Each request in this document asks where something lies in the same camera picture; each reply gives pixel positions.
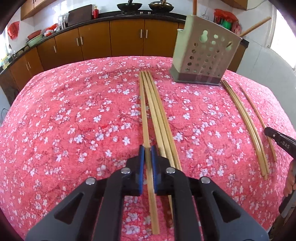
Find red plastic bag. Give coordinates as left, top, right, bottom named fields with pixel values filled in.
left=214, top=9, right=239, bottom=24

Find grey perforated utensil holder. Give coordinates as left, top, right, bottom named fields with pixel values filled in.
left=170, top=15, right=242, bottom=86

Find window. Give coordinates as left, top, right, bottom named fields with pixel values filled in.
left=270, top=10, right=296, bottom=70

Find red floral tablecloth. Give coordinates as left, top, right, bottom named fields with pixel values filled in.
left=1, top=57, right=295, bottom=237

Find dark wooden cutting board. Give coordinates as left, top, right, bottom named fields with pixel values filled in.
left=68, top=4, right=92, bottom=27

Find glass cups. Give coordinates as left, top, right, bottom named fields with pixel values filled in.
left=58, top=13, right=69, bottom=29

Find brown lower kitchen cabinets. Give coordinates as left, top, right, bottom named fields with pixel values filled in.
left=1, top=16, right=242, bottom=103

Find red bowl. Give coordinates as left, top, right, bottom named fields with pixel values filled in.
left=28, top=30, right=42, bottom=40

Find green basin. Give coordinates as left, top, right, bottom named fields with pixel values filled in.
left=27, top=34, right=44, bottom=48

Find person right hand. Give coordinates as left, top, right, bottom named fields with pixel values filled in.
left=283, top=161, right=295, bottom=197

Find black wok with handle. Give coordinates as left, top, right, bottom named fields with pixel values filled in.
left=117, top=0, right=142, bottom=12

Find red white cloth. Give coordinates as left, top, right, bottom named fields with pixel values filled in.
left=43, top=24, right=61, bottom=37

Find red hanging wall decoration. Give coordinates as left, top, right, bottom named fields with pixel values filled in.
left=8, top=21, right=20, bottom=40

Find black wok with lid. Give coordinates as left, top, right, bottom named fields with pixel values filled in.
left=149, top=0, right=174, bottom=13

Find bamboo chopstick thin far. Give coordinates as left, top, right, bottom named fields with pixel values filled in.
left=236, top=82, right=277, bottom=162

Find red bottle on counter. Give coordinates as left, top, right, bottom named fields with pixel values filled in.
left=92, top=6, right=99, bottom=19

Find green container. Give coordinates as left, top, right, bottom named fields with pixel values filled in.
left=221, top=20, right=232, bottom=30

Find black countertop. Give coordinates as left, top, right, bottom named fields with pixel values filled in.
left=0, top=10, right=249, bottom=75

